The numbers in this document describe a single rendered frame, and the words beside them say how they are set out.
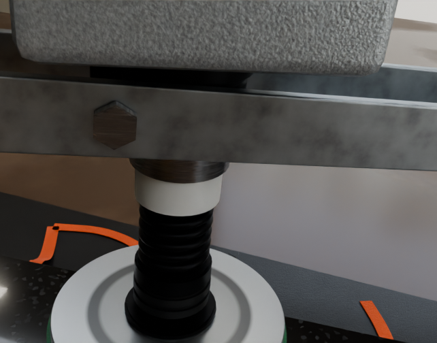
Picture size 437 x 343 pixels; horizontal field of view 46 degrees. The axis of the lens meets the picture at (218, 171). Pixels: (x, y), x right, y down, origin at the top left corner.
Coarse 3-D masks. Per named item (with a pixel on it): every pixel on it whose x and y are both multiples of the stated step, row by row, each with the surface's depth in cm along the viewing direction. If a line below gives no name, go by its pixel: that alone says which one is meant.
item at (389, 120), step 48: (0, 48) 40; (0, 96) 31; (48, 96) 31; (96, 96) 32; (144, 96) 32; (192, 96) 33; (240, 96) 33; (288, 96) 34; (336, 96) 35; (384, 96) 47; (432, 96) 48; (0, 144) 32; (48, 144) 32; (96, 144) 33; (144, 144) 34; (192, 144) 34; (240, 144) 35; (288, 144) 35; (336, 144) 36; (384, 144) 37; (432, 144) 37
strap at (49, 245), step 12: (48, 228) 203; (60, 228) 204; (72, 228) 205; (84, 228) 206; (96, 228) 206; (48, 240) 196; (120, 240) 200; (132, 240) 201; (48, 252) 188; (372, 312) 176; (384, 324) 171; (384, 336) 166
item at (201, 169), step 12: (96, 72) 40; (108, 72) 41; (120, 72) 41; (240, 84) 37; (144, 168) 38; (156, 168) 37; (168, 168) 37; (180, 168) 37; (192, 168) 37; (204, 168) 38; (216, 168) 38; (168, 180) 38; (180, 180) 38; (192, 180) 38; (204, 180) 38
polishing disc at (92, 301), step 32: (128, 256) 54; (224, 256) 56; (64, 288) 49; (96, 288) 49; (128, 288) 50; (224, 288) 51; (256, 288) 52; (64, 320) 45; (96, 320) 46; (224, 320) 47; (256, 320) 47
